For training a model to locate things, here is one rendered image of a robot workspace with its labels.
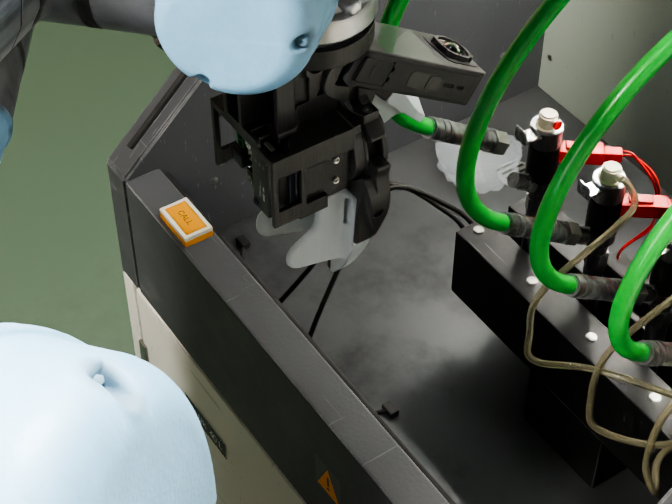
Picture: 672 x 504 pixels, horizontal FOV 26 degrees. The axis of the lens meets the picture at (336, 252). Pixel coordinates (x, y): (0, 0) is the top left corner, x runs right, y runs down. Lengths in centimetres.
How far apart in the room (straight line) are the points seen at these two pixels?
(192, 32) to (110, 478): 36
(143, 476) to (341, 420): 89
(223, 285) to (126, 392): 99
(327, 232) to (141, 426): 58
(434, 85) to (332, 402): 43
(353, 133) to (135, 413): 53
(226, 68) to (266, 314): 67
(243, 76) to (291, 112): 18
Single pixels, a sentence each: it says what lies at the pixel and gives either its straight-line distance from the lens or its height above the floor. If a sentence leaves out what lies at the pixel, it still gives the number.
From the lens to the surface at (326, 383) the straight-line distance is 126.
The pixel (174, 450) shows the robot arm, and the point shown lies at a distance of 37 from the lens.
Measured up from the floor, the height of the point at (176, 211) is 96.
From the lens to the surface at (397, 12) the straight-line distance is 105.
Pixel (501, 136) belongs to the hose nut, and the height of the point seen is 113.
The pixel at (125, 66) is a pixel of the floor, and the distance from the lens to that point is 315.
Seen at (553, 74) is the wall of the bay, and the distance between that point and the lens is 173.
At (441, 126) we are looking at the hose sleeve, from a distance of 115.
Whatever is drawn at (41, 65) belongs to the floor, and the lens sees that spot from 318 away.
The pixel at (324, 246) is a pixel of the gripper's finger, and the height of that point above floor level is 127.
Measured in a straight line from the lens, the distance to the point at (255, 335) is 130.
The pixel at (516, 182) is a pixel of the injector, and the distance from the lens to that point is 126.
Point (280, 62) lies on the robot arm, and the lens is 65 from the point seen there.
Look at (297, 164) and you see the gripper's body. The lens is 84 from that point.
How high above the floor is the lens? 192
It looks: 45 degrees down
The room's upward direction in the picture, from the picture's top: straight up
